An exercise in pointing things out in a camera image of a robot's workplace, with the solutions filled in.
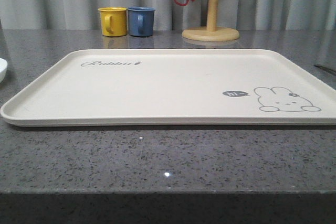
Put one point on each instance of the silver metal fork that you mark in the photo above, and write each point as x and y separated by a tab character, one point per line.
327	69

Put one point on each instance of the white round plate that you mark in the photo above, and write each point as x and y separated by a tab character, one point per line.
3	69

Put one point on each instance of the cream rabbit print tray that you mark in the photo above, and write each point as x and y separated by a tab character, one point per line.
173	86

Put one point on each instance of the wooden mug tree stand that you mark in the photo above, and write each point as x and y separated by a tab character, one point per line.
211	32

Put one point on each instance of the blue mug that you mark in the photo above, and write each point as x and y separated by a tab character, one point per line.
140	21

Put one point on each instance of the yellow mug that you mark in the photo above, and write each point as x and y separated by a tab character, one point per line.
113	21

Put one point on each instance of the grey curtain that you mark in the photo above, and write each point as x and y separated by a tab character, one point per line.
240	14

